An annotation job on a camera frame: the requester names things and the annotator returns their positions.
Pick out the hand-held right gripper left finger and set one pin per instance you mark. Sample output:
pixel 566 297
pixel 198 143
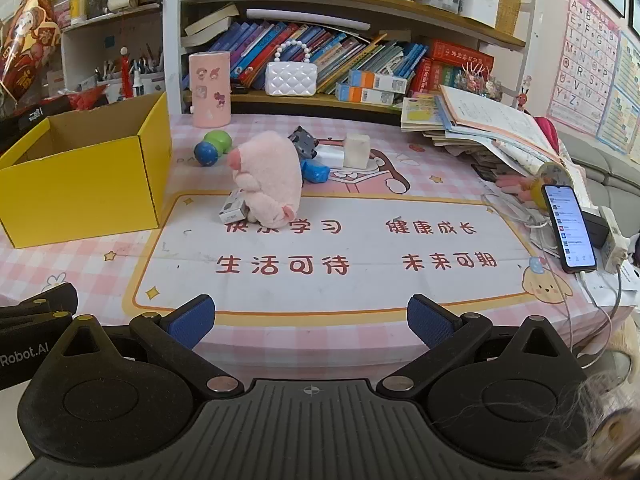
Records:
pixel 192 322

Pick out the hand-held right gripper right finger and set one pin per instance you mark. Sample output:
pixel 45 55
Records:
pixel 430 322

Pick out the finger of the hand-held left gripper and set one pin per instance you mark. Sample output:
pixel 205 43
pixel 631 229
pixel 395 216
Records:
pixel 50 297

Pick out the yellow cardboard box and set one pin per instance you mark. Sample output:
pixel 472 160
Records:
pixel 85 185

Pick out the pink plush pig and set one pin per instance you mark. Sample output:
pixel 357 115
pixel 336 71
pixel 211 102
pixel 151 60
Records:
pixel 270 175

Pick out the green and blue toy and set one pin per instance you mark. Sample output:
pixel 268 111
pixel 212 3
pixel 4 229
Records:
pixel 215 141

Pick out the blue-green plastic clip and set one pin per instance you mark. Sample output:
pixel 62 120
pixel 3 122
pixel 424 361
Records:
pixel 315 171

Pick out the pink checkered printed desk mat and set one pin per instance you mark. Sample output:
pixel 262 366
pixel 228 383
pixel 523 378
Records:
pixel 350 245

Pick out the small grey card box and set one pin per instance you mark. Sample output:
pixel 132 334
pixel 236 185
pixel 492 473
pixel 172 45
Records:
pixel 232 208

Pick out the pink fuzzy toy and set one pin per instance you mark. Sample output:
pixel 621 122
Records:
pixel 515 187

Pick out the black flat case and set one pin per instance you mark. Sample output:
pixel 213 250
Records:
pixel 487 171

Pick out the black smartphone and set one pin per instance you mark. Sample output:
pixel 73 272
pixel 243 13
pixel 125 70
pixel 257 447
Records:
pixel 567 225

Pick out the white foam cube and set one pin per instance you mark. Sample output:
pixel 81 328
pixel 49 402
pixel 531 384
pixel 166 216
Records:
pixel 357 151

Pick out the black power adapter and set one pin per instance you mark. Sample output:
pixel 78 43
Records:
pixel 596 227

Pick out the white charger block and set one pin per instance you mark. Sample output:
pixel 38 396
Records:
pixel 330 156

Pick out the white power strip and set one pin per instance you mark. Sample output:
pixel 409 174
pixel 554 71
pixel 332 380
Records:
pixel 612 245

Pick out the red foil bag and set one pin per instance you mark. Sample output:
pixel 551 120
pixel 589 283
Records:
pixel 82 100

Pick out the beige fluffy fur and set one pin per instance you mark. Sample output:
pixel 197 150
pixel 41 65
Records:
pixel 600 435

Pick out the pile of workbooks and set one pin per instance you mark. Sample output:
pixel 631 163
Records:
pixel 480 120

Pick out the grey toy car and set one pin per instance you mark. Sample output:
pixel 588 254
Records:
pixel 304 141

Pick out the white pen holder with pens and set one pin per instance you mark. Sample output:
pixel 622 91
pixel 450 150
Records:
pixel 107 87
pixel 147 82

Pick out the pink backpack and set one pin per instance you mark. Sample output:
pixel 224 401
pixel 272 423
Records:
pixel 547 135

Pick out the pink cylinder container with stickers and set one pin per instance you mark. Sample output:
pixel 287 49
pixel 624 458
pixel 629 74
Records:
pixel 210 90

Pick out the red firecracker ornament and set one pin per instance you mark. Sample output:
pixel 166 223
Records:
pixel 125 72

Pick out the wooden bookshelf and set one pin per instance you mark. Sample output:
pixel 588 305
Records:
pixel 300 102

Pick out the row of thick dictionaries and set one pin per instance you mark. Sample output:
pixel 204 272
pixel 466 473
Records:
pixel 440 77

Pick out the sparkly hair ornament cluster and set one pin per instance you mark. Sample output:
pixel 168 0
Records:
pixel 475 80

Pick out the white shelf unit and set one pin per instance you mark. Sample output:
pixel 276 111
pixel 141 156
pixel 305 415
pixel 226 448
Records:
pixel 85 50

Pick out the red and gold foil decoration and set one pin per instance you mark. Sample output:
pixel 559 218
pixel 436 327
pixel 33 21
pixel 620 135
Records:
pixel 25 45

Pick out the red boxed book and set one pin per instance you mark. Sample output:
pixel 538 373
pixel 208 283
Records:
pixel 462 54

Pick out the thick cream paperback book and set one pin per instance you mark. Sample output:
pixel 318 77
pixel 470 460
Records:
pixel 205 40
pixel 212 20

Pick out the row of colourful children's books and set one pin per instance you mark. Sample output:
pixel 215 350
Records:
pixel 260 45

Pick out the white bottle yellow label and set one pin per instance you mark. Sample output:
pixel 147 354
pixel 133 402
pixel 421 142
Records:
pixel 78 7

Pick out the reindeer wall sticker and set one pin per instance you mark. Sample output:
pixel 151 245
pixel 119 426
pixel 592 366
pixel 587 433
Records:
pixel 523 95

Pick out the blue chart wall poster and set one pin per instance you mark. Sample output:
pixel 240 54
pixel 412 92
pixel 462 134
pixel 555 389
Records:
pixel 622 100

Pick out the pink alphabet wall poster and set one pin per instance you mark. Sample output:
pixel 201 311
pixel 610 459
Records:
pixel 582 60

